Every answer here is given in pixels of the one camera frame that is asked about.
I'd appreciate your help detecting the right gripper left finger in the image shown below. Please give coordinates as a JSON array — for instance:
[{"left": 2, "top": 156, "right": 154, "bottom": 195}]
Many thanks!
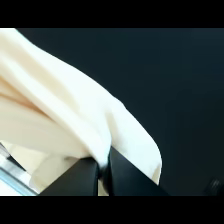
[{"left": 39, "top": 157, "right": 102, "bottom": 197}]

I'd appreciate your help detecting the cream shirt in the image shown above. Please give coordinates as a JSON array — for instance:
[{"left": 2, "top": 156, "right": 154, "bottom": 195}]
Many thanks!
[{"left": 0, "top": 28, "right": 163, "bottom": 197}]

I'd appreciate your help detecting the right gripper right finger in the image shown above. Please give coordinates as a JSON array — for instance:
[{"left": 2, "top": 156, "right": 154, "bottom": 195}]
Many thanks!
[{"left": 101, "top": 145, "right": 170, "bottom": 197}]

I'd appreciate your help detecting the silver frame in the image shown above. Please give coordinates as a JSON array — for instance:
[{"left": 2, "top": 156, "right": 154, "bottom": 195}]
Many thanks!
[{"left": 0, "top": 142, "right": 38, "bottom": 197}]

